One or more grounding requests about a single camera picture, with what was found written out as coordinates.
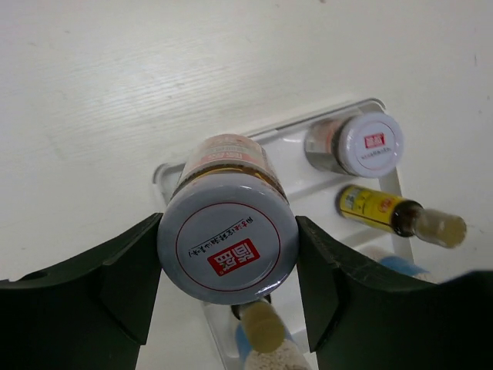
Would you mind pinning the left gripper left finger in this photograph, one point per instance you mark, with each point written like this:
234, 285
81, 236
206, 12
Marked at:
92, 311

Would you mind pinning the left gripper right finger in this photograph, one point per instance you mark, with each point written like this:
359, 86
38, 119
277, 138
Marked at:
360, 314

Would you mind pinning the white silver-cap bottle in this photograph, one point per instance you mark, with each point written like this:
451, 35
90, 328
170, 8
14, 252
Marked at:
397, 263
286, 355

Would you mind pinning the yellow small bottle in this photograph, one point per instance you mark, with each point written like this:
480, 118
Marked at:
400, 216
262, 326

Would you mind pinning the brown spice jar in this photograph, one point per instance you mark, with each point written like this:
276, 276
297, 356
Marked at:
368, 145
228, 234

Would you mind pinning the white divided tray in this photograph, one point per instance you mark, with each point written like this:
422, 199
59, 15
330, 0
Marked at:
311, 193

